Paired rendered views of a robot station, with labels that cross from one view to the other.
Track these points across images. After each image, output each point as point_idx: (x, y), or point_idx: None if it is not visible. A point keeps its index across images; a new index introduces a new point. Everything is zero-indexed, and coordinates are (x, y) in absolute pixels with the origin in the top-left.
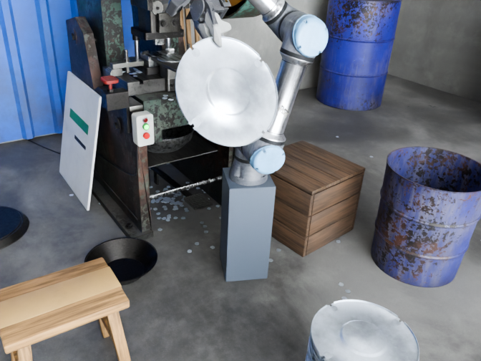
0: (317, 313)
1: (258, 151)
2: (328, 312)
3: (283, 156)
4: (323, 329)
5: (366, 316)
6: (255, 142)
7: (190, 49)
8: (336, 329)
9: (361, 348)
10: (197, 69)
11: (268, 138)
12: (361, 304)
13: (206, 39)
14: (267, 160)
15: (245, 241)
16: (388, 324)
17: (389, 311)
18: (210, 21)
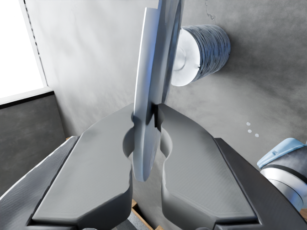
0: (199, 54)
1: (282, 150)
2: (196, 60)
3: (258, 161)
4: (191, 46)
5: (182, 73)
6: (297, 164)
7: None
8: (187, 52)
9: None
10: None
11: (270, 169)
12: (187, 81)
13: (140, 84)
14: (274, 148)
15: None
16: (172, 76)
17: (176, 85)
18: (77, 153)
